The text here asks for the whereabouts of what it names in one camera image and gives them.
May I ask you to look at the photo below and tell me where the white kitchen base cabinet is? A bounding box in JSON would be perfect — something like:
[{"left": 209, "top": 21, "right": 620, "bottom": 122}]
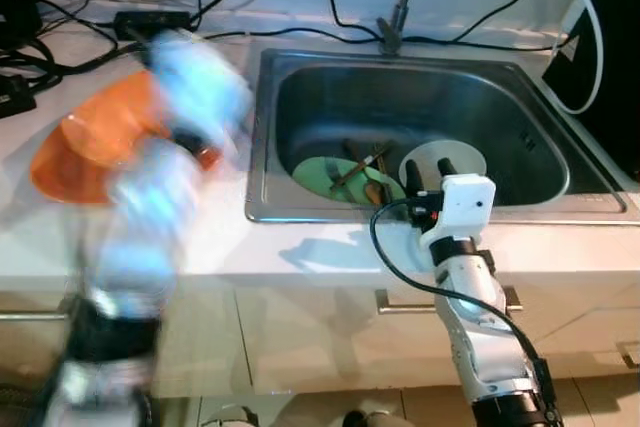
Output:
[{"left": 0, "top": 277, "right": 640, "bottom": 398}]

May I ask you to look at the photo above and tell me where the white bowl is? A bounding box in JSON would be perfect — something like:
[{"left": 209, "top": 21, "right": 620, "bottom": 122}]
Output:
[{"left": 398, "top": 142, "right": 488, "bottom": 188}]

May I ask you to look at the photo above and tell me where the wooden spoon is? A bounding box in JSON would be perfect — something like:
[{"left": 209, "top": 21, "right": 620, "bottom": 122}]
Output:
[{"left": 362, "top": 175, "right": 393, "bottom": 206}]

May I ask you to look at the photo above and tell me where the brown chopstick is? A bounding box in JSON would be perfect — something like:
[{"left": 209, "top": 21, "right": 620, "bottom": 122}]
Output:
[{"left": 330, "top": 142, "right": 396, "bottom": 191}]

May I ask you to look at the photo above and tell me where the stainless steel sink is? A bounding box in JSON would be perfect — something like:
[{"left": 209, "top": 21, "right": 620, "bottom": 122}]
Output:
[{"left": 245, "top": 47, "right": 640, "bottom": 226}]

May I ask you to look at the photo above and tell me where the green plate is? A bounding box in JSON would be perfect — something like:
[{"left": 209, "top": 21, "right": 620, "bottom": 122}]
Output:
[{"left": 292, "top": 155, "right": 406, "bottom": 206}]

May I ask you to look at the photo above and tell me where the grey metal faucet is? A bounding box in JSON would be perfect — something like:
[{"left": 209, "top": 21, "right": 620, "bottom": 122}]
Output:
[{"left": 378, "top": 0, "right": 426, "bottom": 56}]

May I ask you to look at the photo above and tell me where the black appliance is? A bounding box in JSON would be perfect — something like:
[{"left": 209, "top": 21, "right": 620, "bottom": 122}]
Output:
[{"left": 542, "top": 0, "right": 640, "bottom": 183}]

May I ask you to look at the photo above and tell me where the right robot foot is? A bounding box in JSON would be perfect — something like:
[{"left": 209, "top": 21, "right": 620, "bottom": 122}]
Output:
[{"left": 340, "top": 409, "right": 401, "bottom": 427}]

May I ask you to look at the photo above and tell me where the black power adapter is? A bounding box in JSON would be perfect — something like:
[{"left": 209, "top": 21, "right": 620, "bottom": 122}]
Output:
[{"left": 113, "top": 9, "right": 193, "bottom": 40}]

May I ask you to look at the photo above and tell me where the large orange plate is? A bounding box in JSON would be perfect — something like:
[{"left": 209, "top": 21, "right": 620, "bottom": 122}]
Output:
[{"left": 28, "top": 67, "right": 221, "bottom": 206}]

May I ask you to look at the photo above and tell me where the black power strip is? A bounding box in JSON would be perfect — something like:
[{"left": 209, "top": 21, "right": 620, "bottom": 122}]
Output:
[{"left": 0, "top": 72, "right": 36, "bottom": 118}]

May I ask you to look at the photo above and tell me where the black electronic device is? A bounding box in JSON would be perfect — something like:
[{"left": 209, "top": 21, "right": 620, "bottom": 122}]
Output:
[{"left": 0, "top": 0, "right": 41, "bottom": 43}]

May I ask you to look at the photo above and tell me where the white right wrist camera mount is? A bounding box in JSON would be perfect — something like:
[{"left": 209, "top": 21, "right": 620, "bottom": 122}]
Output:
[{"left": 420, "top": 175, "right": 498, "bottom": 260}]

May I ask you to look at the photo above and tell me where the silver drawer handle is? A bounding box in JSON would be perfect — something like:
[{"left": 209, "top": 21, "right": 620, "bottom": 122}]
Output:
[
  {"left": 618, "top": 342, "right": 640, "bottom": 368},
  {"left": 377, "top": 287, "right": 523, "bottom": 313}
]

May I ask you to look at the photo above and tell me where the white water hose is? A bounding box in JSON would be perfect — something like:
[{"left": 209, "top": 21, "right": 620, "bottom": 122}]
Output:
[{"left": 495, "top": 0, "right": 606, "bottom": 116}]

